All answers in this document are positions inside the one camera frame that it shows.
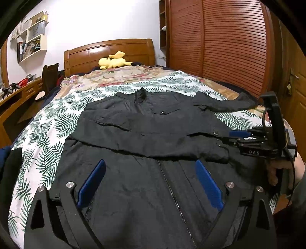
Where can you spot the wooden wardrobe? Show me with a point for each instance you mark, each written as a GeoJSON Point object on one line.
{"type": "Point", "coordinates": [227, 43]}

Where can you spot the person's right hand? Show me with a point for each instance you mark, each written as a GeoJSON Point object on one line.
{"type": "Point", "coordinates": [272, 172]}

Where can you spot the black cloth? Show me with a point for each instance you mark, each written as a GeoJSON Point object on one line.
{"type": "Point", "coordinates": [12, 172]}

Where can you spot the row of books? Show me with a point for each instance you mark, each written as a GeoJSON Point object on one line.
{"type": "Point", "coordinates": [30, 49]}

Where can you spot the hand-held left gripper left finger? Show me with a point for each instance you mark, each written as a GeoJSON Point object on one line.
{"type": "Point", "coordinates": [92, 184]}

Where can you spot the floral blanket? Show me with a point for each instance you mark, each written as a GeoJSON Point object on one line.
{"type": "Point", "coordinates": [107, 77]}

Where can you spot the yellow plush toy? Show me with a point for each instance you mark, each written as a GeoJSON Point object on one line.
{"type": "Point", "coordinates": [112, 62]}

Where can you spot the black jacket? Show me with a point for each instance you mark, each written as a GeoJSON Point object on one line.
{"type": "Point", "coordinates": [143, 131]}

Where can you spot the wooden door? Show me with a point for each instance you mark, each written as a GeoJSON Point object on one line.
{"type": "Point", "coordinates": [296, 107]}

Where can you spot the leaf print bed sheet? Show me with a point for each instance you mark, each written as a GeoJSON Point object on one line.
{"type": "Point", "coordinates": [45, 134]}

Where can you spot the wooden desk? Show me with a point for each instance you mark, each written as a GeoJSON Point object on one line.
{"type": "Point", "coordinates": [14, 100]}

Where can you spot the dark brown chair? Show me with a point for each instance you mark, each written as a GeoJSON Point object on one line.
{"type": "Point", "coordinates": [49, 76]}

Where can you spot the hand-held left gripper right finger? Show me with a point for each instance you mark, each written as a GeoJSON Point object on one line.
{"type": "Point", "coordinates": [208, 182]}

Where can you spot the wooden headboard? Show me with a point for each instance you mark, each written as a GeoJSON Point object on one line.
{"type": "Point", "coordinates": [95, 51]}

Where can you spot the white wall shelf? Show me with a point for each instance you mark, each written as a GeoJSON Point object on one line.
{"type": "Point", "coordinates": [44, 40]}

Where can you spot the blue cloth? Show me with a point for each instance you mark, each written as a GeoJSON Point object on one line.
{"type": "Point", "coordinates": [3, 155]}

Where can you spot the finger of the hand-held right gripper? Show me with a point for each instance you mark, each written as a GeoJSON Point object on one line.
{"type": "Point", "coordinates": [234, 142]}
{"type": "Point", "coordinates": [237, 133]}

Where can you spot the red basket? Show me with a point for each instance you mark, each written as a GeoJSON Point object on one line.
{"type": "Point", "coordinates": [22, 83]}

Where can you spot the small black tripod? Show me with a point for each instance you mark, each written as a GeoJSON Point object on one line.
{"type": "Point", "coordinates": [10, 88]}

